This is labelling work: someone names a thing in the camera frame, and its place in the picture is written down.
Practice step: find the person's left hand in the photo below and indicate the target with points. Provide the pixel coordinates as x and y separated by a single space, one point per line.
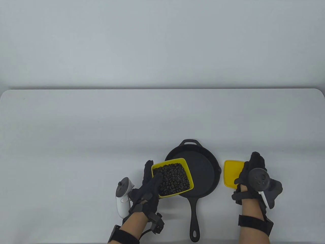
148 193

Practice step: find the person's right hand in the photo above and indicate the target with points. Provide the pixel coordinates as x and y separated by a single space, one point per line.
256 161

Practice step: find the yellow container lid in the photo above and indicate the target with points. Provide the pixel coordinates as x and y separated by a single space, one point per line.
232 172

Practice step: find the heap of coffee beans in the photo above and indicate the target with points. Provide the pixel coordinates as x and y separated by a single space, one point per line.
172 180

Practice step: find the yellow plastic container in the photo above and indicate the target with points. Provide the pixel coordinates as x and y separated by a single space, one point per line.
189 178

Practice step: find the black cast iron frying pan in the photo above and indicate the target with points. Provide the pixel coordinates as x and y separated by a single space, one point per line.
203 175

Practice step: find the person's left forearm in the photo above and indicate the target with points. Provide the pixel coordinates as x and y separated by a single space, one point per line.
133 226

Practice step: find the white grey right controller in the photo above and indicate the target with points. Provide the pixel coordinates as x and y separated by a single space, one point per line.
258 179

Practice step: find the white grey controller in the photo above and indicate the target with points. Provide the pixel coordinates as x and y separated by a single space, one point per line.
122 200
258 179

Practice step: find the white grey left controller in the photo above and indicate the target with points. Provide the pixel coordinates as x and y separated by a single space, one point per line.
122 200

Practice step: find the black left glove sensor box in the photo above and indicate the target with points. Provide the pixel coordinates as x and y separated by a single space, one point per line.
156 223

